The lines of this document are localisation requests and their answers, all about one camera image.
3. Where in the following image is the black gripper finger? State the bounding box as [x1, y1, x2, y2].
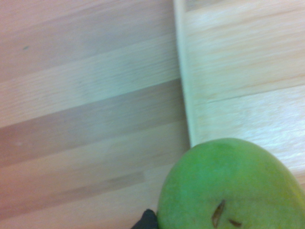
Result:
[130, 208, 159, 229]

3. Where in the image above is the green apple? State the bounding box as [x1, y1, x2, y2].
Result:
[156, 137, 305, 229]

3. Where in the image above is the light wooden tray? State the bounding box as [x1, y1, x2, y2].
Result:
[172, 0, 305, 191]

